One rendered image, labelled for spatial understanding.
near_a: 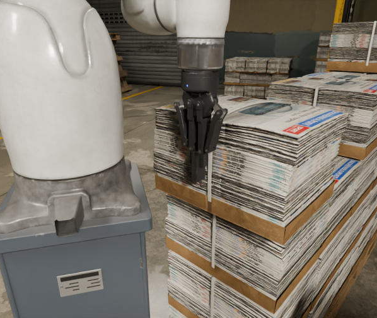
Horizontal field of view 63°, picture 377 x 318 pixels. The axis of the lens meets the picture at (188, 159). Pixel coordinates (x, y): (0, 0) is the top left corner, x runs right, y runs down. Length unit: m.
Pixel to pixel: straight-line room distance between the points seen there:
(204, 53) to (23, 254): 0.42
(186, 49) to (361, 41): 1.28
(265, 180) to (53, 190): 0.38
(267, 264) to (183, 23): 0.55
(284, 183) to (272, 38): 7.18
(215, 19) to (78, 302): 0.50
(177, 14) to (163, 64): 7.88
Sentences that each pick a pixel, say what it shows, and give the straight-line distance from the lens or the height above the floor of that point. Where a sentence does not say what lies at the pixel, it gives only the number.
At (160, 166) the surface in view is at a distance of 0.81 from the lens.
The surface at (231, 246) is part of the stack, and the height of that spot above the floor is 0.73.
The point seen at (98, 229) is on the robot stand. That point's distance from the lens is 0.42.
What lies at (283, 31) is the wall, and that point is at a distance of 7.71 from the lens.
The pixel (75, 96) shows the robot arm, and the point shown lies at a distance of 0.39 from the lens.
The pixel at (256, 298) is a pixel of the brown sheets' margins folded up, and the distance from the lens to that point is 0.86.
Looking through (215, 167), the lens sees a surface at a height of 0.95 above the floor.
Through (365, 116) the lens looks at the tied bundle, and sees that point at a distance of 1.16.
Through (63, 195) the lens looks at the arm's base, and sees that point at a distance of 0.42.
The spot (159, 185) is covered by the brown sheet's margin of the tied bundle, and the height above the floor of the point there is 0.85.
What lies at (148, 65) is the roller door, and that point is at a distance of 8.67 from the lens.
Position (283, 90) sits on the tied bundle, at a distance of 1.25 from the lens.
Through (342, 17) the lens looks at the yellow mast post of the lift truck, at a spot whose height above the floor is 1.33.
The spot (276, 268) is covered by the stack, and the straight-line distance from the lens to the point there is 0.77.
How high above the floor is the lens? 1.22
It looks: 22 degrees down
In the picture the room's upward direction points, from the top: straight up
